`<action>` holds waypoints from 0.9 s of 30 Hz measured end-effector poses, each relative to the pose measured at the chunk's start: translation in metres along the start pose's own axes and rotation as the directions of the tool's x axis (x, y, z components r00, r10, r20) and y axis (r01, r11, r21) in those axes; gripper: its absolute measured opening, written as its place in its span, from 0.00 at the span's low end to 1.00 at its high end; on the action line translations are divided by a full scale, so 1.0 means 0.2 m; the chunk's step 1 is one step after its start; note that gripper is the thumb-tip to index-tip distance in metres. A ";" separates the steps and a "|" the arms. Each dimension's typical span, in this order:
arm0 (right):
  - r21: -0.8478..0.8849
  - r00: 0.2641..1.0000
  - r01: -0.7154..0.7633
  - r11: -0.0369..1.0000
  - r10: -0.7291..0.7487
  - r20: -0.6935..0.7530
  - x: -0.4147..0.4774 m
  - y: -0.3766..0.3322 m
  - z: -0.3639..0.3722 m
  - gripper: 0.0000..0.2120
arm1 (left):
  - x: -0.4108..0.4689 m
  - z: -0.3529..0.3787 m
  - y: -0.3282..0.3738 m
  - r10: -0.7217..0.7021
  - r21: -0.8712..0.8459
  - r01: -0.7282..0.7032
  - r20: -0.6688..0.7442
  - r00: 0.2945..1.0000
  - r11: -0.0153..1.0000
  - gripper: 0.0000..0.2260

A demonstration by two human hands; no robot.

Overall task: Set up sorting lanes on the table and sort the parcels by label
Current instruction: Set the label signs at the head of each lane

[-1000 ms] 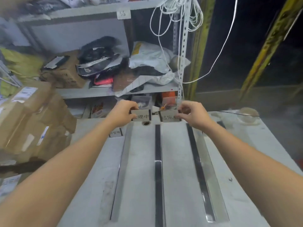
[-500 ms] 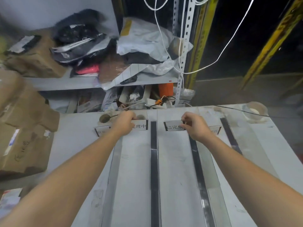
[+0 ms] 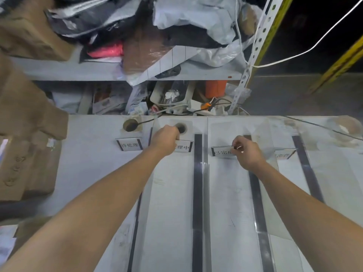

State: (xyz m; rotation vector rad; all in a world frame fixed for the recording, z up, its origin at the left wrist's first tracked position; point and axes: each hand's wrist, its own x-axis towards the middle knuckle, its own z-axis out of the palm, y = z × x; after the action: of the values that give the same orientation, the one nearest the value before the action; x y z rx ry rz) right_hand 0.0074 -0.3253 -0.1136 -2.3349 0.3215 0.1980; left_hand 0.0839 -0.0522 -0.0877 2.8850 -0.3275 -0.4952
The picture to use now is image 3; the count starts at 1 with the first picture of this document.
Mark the pile of brown parcels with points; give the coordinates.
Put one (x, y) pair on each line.
(22, 124)

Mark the brown parcel in clear wrap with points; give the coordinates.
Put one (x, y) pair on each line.
(141, 53)

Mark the person's right forearm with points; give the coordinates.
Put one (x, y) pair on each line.
(306, 218)

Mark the yellow and black post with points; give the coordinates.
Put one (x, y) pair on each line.
(340, 62)

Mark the white power strip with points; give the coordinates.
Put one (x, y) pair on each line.
(195, 106)

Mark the person's left hand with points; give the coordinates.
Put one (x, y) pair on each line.
(166, 141)

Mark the black fabric bundle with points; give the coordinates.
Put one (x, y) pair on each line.
(192, 36)

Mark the pink plastic packet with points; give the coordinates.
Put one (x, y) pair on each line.
(106, 50)

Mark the colourful printed paper box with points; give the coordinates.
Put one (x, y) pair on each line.
(107, 101)

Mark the crumpled cardboard box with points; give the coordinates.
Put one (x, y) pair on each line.
(28, 33)

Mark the white gridded plastic bag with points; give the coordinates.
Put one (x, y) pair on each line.
(167, 60)

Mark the grey and black mailer bag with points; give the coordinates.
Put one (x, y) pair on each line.
(85, 19)

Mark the white plastic basket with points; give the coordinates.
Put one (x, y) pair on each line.
(170, 94)

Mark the grey metal shelf rack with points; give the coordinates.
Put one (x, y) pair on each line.
(85, 72)

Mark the person's right hand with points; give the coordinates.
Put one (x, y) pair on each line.
(251, 157)

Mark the clear tape roll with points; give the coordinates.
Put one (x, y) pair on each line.
(344, 127)

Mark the white mailer bag yellow patch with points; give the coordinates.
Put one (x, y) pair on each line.
(192, 16)

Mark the person's left forearm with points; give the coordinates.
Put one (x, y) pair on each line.
(85, 223)

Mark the orange box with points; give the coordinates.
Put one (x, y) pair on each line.
(215, 89)

